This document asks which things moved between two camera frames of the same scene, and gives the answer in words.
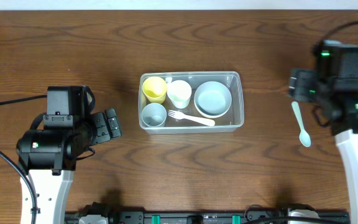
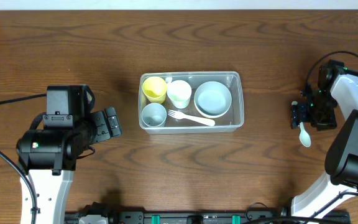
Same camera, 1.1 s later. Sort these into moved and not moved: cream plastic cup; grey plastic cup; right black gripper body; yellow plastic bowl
Moved: right black gripper body
Not moved: yellow plastic bowl; cream plastic cup; grey plastic cup
